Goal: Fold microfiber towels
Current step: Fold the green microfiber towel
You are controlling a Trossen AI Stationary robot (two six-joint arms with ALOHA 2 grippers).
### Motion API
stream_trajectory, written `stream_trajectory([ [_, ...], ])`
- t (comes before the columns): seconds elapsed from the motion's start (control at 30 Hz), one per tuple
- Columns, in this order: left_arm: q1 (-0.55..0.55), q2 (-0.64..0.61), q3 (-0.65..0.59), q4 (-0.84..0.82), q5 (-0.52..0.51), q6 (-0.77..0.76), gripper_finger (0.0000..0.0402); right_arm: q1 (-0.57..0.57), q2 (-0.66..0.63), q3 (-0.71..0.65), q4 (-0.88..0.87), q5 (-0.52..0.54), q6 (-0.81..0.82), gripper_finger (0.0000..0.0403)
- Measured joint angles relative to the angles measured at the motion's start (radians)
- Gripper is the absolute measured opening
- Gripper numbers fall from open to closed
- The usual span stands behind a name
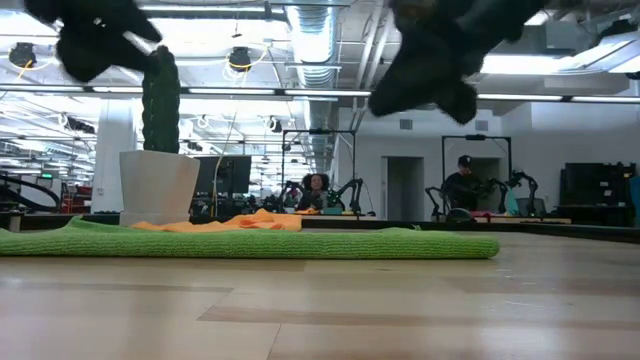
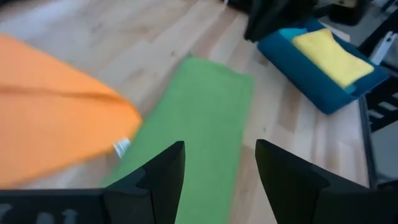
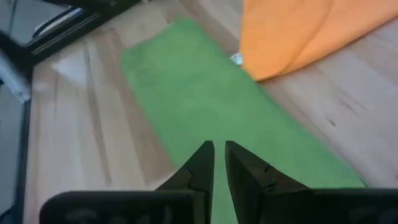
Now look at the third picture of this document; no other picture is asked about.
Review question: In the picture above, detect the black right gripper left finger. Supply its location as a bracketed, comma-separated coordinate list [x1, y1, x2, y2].
[39, 140, 215, 224]

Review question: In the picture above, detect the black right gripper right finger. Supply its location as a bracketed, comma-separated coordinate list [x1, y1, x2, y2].
[225, 140, 398, 224]

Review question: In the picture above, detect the dark green microfiber towel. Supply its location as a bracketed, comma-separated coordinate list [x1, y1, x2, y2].
[119, 17, 368, 224]

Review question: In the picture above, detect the orange microfiber towel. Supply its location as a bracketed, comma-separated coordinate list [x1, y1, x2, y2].
[229, 0, 398, 82]

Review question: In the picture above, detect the black aluminium table frame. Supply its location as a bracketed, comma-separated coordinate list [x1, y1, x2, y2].
[0, 0, 144, 224]

